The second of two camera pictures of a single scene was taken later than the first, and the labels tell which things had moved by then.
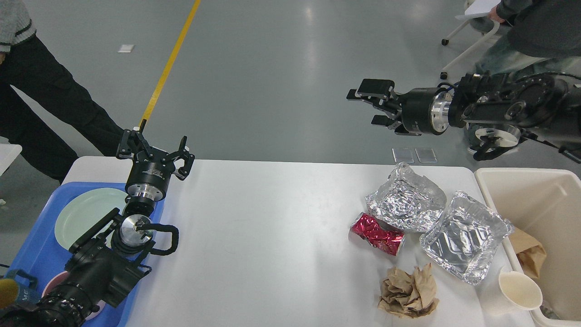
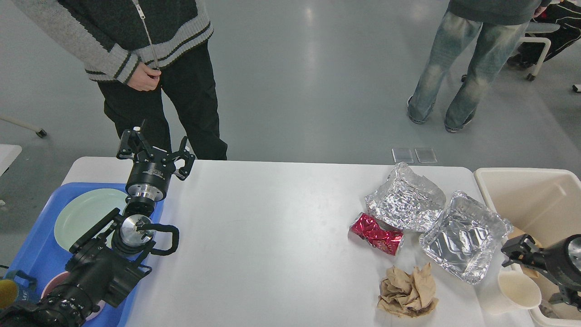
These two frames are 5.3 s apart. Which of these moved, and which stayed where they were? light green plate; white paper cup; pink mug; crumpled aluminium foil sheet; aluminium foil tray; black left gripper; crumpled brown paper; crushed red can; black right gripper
Moved: black right gripper
Stayed: pink mug; black left gripper; light green plate; white paper cup; aluminium foil tray; crumpled brown paper; crumpled aluminium foil sheet; crushed red can
